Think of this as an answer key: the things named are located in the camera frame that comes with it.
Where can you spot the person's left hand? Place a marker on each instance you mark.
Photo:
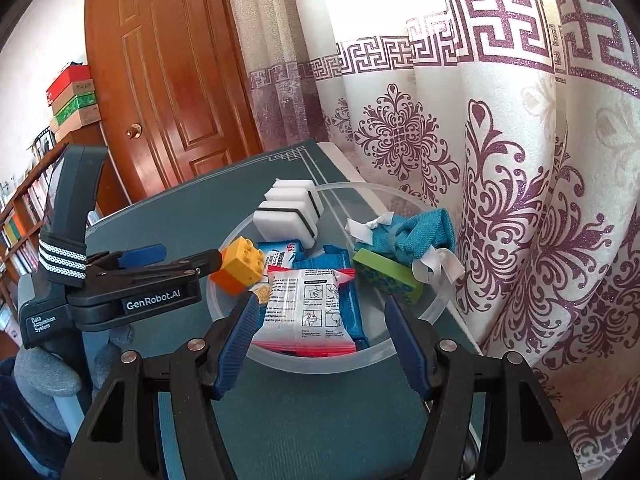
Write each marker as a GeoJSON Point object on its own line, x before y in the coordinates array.
{"type": "Point", "coordinates": [45, 375]}

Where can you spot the wooden bookshelf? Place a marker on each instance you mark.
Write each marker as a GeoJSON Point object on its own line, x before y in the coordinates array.
{"type": "Point", "coordinates": [30, 195]}

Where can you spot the white cleaning sponge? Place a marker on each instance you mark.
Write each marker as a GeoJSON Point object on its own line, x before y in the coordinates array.
{"type": "Point", "coordinates": [280, 222]}
{"type": "Point", "coordinates": [295, 192]}

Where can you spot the light blue pictured cracker packet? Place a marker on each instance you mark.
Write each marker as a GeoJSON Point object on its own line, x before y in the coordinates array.
{"type": "Point", "coordinates": [280, 257]}

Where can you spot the white packet red edges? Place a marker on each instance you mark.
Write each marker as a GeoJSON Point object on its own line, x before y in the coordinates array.
{"type": "Point", "coordinates": [310, 310]}

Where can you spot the green dotted block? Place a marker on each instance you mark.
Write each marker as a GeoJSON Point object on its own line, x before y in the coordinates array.
{"type": "Point", "coordinates": [385, 272]}

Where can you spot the film strip photo frame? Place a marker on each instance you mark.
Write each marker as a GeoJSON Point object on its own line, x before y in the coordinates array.
{"type": "Point", "coordinates": [42, 141]}

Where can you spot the person's left forearm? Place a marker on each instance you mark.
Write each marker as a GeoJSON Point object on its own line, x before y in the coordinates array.
{"type": "Point", "coordinates": [25, 420]}

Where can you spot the rows of books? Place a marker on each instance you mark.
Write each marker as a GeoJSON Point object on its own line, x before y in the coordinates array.
{"type": "Point", "coordinates": [15, 232]}

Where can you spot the wooden door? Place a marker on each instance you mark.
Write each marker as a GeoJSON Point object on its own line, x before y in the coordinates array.
{"type": "Point", "coordinates": [170, 75]}

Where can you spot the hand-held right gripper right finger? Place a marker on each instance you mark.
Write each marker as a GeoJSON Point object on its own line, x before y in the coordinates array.
{"type": "Point", "coordinates": [405, 345]}

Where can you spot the clear plastic bowl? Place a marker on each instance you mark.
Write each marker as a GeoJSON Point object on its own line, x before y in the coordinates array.
{"type": "Point", "coordinates": [320, 365]}

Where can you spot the yellow orange toy brick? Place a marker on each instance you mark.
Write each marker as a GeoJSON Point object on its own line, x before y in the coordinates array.
{"type": "Point", "coordinates": [240, 265]}

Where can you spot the red box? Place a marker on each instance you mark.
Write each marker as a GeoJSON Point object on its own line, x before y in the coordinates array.
{"type": "Point", "coordinates": [67, 80]}

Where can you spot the dark blue cracker packet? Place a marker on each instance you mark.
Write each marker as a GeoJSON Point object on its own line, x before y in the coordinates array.
{"type": "Point", "coordinates": [327, 260]}

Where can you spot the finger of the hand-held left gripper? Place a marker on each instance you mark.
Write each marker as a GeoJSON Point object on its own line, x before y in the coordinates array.
{"type": "Point", "coordinates": [205, 261]}
{"type": "Point", "coordinates": [142, 255]}

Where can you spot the white purple patterned curtain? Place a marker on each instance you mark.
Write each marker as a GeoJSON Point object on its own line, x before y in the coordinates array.
{"type": "Point", "coordinates": [475, 160]}

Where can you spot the brass door knob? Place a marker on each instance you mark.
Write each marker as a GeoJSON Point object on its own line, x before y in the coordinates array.
{"type": "Point", "coordinates": [133, 131]}

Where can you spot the green box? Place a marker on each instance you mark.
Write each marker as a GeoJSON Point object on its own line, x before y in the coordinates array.
{"type": "Point", "coordinates": [75, 109]}

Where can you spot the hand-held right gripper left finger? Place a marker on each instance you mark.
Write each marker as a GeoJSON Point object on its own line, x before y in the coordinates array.
{"type": "Point", "coordinates": [240, 340]}

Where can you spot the teal cloth with white ribbon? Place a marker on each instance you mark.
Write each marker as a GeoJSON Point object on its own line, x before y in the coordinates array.
{"type": "Point", "coordinates": [425, 232]}

